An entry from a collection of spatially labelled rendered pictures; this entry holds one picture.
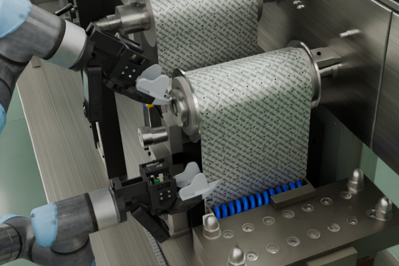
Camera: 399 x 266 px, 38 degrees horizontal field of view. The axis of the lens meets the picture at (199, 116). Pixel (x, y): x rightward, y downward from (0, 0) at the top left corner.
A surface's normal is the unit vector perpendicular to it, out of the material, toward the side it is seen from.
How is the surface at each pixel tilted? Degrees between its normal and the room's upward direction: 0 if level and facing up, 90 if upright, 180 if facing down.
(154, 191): 90
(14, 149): 0
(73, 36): 56
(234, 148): 90
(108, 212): 61
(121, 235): 0
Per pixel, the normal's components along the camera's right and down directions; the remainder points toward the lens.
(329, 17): -0.93, 0.25
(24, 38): 0.26, 0.64
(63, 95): -0.05, -0.82
